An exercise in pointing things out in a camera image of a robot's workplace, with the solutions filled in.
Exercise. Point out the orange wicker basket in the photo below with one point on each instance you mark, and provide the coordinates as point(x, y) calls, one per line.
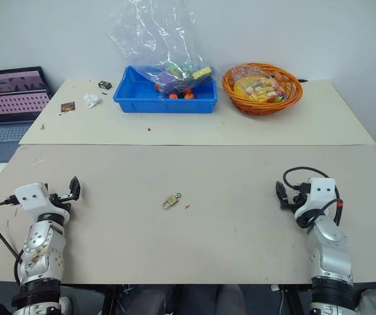
point(260, 106)

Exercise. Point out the dark rounded shape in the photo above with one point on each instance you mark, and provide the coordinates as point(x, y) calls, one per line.
point(146, 300)

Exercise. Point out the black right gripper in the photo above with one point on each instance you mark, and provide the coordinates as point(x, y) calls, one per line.
point(300, 196)

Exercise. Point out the black table leg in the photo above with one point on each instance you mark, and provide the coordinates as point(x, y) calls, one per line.
point(109, 300)
point(293, 300)

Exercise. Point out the bag of toy food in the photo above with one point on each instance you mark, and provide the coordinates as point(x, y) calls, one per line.
point(258, 88)

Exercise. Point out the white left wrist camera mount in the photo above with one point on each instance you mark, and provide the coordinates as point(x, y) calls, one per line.
point(31, 197)

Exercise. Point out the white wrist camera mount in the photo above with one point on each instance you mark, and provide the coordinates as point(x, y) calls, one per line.
point(319, 193)
point(31, 197)

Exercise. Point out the clear plastic bag of toys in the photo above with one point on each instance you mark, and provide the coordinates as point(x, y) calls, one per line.
point(161, 39)

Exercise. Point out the small picture card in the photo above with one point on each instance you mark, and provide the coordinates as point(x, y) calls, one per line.
point(67, 107)

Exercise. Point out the blue plastic bin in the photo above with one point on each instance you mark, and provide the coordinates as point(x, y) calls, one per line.
point(132, 98)

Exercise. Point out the small brass padlock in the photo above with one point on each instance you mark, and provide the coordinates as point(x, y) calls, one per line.
point(168, 201)

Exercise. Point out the crumpled white paper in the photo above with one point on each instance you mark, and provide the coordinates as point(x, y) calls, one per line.
point(91, 100)

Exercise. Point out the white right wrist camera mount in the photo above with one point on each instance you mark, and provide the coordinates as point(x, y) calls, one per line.
point(319, 193)

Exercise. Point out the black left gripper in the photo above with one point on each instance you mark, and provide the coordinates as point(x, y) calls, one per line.
point(62, 198)

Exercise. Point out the open grey laptop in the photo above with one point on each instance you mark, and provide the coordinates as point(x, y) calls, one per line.
point(13, 98)

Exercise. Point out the small black box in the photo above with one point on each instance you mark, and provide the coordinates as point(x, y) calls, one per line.
point(105, 85)

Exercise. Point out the beige rear table board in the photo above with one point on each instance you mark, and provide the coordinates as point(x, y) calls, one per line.
point(273, 128)

